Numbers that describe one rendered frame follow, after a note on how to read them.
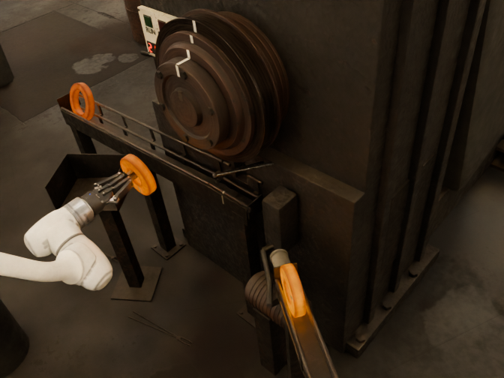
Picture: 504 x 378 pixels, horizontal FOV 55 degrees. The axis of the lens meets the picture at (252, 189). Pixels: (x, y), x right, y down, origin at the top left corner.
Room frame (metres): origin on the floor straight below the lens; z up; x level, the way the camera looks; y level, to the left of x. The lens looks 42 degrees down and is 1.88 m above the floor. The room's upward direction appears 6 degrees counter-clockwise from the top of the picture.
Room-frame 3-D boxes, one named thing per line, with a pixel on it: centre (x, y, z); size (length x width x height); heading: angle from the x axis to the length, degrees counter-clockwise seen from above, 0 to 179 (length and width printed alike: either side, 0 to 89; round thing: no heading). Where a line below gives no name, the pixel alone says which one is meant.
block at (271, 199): (1.15, -0.09, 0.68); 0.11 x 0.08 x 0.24; 133
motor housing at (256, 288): (0.98, -0.04, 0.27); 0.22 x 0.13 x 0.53; 43
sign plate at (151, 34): (1.63, 0.23, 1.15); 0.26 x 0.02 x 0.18; 43
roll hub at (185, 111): (1.24, 0.15, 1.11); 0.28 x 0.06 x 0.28; 43
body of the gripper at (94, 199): (1.19, 0.50, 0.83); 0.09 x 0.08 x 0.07; 133
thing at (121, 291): (1.50, 0.63, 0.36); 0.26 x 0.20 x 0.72; 78
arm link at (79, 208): (1.14, 0.55, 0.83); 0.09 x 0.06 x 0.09; 43
